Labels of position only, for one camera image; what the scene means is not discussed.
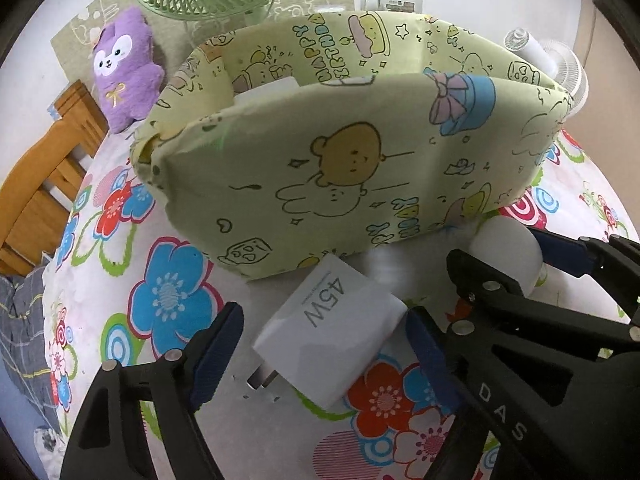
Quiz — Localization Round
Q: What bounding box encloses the purple plush toy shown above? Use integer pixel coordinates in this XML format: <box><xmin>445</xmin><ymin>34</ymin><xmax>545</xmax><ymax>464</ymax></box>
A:
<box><xmin>91</xmin><ymin>7</ymin><xmax>166</xmax><ymax>134</ymax></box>

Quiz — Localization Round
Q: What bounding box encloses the wooden headboard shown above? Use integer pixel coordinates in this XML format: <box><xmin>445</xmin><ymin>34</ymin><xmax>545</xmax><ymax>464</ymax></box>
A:
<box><xmin>0</xmin><ymin>80</ymin><xmax>111</xmax><ymax>277</ymax></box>

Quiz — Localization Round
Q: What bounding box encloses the yellow printed fabric box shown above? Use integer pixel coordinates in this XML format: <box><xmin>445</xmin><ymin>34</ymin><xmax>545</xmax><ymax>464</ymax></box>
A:
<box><xmin>131</xmin><ymin>10</ymin><xmax>573</xmax><ymax>281</ymax></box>

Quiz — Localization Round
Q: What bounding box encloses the white charger adapter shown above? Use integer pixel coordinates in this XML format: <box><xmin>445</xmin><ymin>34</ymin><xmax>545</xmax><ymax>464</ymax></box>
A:
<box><xmin>246</xmin><ymin>254</ymin><xmax>408</xmax><ymax>409</ymax></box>

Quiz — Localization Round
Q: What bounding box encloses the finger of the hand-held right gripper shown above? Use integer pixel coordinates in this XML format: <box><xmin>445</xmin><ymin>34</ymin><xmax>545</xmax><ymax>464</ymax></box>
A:
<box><xmin>530</xmin><ymin>227</ymin><xmax>640</xmax><ymax>325</ymax></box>
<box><xmin>446</xmin><ymin>249</ymin><xmax>635</xmax><ymax>328</ymax></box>

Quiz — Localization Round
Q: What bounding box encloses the white earbuds case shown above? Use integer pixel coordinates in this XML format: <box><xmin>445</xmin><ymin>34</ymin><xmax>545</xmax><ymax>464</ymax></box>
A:
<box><xmin>470</xmin><ymin>215</ymin><xmax>548</xmax><ymax>291</ymax></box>

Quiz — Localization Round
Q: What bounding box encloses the beige printed wall poster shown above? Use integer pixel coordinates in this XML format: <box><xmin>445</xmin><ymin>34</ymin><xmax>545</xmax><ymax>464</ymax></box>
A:
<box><xmin>50</xmin><ymin>0</ymin><xmax>383</xmax><ymax>98</ymax></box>

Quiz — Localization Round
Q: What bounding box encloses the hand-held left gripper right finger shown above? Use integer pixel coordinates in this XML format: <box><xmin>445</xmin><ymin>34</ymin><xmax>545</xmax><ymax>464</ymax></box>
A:
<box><xmin>405</xmin><ymin>307</ymin><xmax>640</xmax><ymax>480</ymax></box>

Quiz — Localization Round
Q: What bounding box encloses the white patterned cloth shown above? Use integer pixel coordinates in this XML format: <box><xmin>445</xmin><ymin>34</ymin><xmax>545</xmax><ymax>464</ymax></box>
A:
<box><xmin>32</xmin><ymin>425</ymin><xmax>68</xmax><ymax>466</ymax></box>

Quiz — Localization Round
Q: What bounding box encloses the white floor fan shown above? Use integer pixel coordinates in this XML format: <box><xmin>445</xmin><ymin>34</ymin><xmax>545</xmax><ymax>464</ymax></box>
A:
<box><xmin>502</xmin><ymin>27</ymin><xmax>591</xmax><ymax>111</ymax></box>

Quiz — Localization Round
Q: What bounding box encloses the grey plaid blanket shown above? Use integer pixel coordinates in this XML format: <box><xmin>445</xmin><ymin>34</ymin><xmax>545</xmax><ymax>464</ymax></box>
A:
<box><xmin>0</xmin><ymin>265</ymin><xmax>63</xmax><ymax>441</ymax></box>

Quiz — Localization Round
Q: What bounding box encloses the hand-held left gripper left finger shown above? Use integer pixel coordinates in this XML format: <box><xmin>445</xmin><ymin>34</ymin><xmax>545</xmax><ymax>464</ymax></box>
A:
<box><xmin>60</xmin><ymin>301</ymin><xmax>245</xmax><ymax>480</ymax></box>

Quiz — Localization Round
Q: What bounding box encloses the floral tablecloth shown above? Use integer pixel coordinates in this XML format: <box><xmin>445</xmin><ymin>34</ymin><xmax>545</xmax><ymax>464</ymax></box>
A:
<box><xmin>42</xmin><ymin>120</ymin><xmax>638</xmax><ymax>480</ymax></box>

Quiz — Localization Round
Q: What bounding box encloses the small white box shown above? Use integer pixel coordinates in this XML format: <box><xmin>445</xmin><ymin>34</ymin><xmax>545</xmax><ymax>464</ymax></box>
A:
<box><xmin>232</xmin><ymin>77</ymin><xmax>301</xmax><ymax>107</ymax></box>

